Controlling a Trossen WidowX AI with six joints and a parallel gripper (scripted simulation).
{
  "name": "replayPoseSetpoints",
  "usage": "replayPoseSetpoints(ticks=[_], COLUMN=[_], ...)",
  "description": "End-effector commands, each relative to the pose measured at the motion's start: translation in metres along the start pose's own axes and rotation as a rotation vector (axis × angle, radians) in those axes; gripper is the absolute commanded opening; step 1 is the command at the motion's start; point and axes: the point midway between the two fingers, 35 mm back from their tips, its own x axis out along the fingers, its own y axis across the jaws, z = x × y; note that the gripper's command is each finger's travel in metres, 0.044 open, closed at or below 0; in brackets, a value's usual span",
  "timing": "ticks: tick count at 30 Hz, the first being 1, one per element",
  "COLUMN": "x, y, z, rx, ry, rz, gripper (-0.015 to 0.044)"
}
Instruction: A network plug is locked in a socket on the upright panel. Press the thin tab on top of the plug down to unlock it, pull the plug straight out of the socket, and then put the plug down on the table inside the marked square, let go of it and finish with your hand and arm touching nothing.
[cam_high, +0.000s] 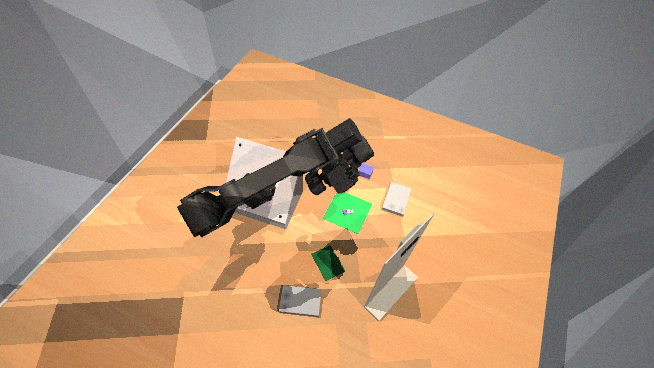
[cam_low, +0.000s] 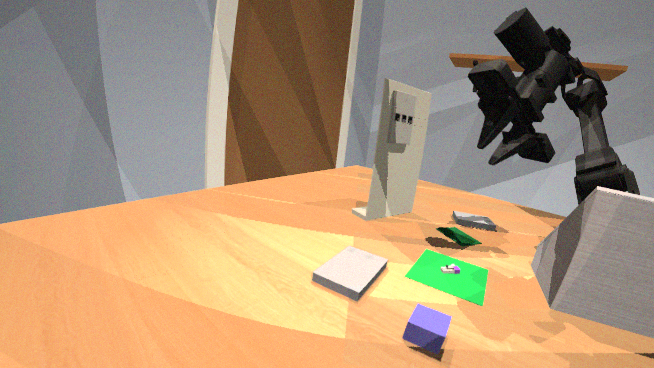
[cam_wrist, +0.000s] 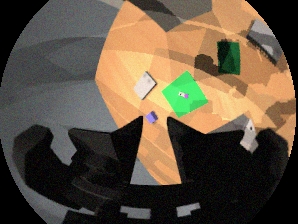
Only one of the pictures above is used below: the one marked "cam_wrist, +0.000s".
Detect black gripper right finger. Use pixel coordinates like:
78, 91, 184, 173
166, 117, 245, 184

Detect purple cube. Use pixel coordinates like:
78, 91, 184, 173
146, 111, 158, 124

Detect beige panel with socket ports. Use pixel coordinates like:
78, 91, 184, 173
128, 0, 213, 32

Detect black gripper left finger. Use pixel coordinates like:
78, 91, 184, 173
68, 116, 144, 184

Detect green flat square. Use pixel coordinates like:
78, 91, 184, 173
161, 71, 208, 117

